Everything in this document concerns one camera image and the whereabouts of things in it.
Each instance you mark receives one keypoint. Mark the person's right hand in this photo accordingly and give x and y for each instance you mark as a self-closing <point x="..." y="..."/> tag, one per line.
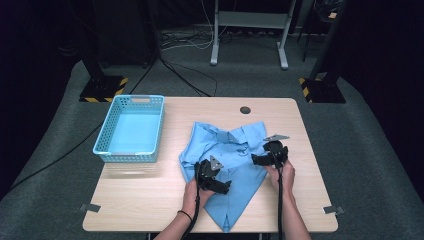
<point x="286" y="178"/>

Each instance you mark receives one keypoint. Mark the dark cabinet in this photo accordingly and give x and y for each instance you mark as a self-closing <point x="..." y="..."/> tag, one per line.
<point x="123" y="30"/>

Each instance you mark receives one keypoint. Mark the white metal stand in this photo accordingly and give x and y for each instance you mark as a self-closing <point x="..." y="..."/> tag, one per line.
<point x="250" y="19"/>

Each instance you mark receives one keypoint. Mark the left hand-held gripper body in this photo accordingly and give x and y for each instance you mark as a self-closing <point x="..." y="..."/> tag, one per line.
<point x="207" y="173"/>

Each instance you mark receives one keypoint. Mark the black wristband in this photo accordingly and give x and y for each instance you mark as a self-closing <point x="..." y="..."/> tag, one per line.
<point x="186" y="215"/>

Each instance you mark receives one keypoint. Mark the light blue shirt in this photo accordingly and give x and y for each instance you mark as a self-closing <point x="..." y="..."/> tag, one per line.
<point x="233" y="150"/>

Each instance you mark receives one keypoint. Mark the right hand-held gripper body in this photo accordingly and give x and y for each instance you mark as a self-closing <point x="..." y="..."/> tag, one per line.
<point x="276" y="151"/>

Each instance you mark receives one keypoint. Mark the person's left hand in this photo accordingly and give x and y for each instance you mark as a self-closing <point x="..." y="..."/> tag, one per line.
<point x="196" y="198"/>

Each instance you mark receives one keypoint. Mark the black stand with striped base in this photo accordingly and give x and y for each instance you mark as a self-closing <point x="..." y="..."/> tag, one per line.
<point x="321" y="90"/>
<point x="103" y="88"/>

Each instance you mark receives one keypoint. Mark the light blue plastic basket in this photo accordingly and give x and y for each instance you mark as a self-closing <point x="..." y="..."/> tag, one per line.
<point x="133" y="133"/>

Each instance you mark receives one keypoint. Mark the grey tape piece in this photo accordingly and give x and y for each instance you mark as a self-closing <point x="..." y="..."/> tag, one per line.
<point x="333" y="209"/>
<point x="90" y="207"/>

